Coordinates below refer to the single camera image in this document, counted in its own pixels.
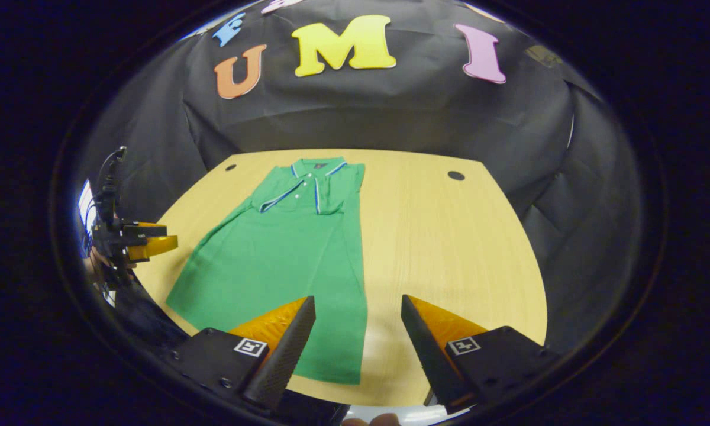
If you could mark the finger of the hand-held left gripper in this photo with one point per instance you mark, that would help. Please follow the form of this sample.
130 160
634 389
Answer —
145 231
151 247

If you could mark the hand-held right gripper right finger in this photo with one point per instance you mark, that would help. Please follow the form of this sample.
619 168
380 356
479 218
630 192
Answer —
429 361

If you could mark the black backdrop cloth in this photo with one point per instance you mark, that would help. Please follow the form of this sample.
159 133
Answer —
390 112

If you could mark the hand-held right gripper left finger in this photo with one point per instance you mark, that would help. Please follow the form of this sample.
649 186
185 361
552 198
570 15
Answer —
284 361

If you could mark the green T-shirt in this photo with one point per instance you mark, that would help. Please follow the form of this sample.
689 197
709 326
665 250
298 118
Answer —
284 266

